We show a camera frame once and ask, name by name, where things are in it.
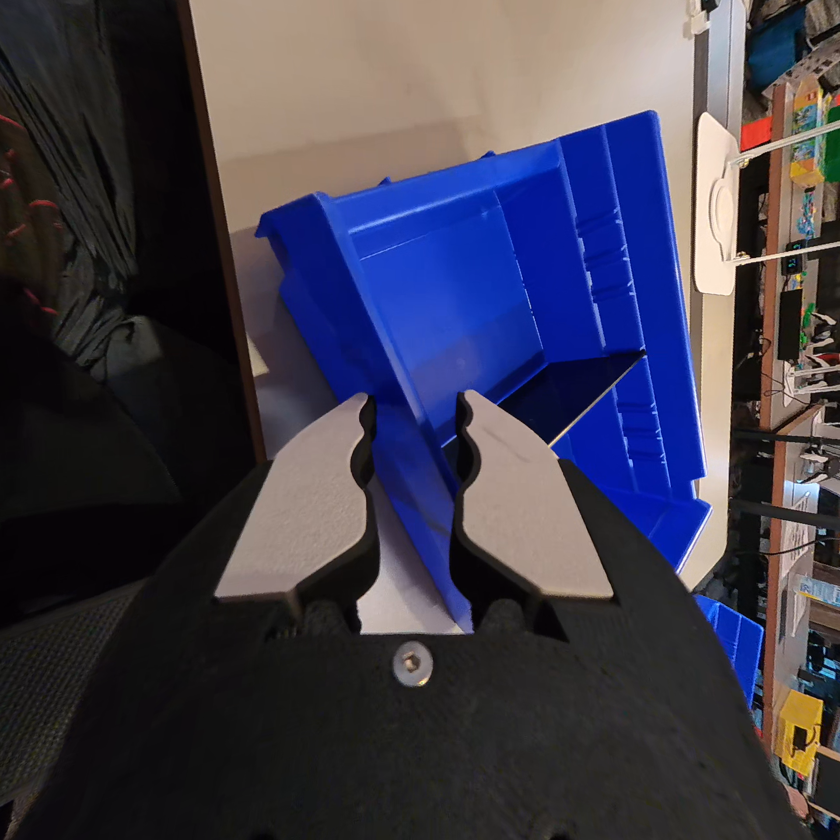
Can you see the person's dark clothing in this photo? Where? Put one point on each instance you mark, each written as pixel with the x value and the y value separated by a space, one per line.
pixel 98 164

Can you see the colourful toy box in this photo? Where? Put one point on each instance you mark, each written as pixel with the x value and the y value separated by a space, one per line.
pixel 810 144

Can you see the wooden background shelf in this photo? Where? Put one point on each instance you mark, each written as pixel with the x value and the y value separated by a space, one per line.
pixel 774 197

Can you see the large blue plastic bin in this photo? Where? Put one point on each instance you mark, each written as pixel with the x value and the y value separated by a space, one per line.
pixel 446 275

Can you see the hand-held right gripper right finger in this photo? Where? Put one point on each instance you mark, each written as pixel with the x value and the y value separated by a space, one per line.
pixel 525 512

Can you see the grey mesh chair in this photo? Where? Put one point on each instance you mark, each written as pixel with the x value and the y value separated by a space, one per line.
pixel 39 689

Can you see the white lamp base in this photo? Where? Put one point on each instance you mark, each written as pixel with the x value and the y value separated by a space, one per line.
pixel 715 262

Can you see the small yellow box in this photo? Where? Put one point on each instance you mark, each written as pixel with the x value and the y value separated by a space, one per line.
pixel 797 722

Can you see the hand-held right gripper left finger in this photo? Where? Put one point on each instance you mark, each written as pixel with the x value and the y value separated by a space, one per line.
pixel 308 512

